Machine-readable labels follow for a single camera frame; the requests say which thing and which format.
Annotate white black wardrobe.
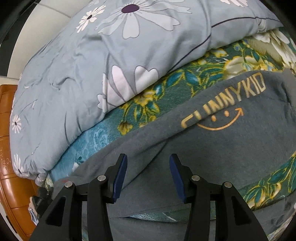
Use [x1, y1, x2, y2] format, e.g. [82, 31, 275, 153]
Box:
[1, 1, 89, 85]

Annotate stack of folded clothes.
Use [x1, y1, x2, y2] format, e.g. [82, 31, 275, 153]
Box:
[28, 187, 52, 225]

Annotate light blue floral duvet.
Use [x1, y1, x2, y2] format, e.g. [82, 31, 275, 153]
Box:
[10, 1, 281, 185]

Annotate dark grey sweatpants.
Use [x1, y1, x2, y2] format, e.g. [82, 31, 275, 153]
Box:
[52, 70, 296, 241]

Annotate teal floral bed blanket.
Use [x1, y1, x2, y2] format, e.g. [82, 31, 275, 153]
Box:
[43, 26, 296, 241]

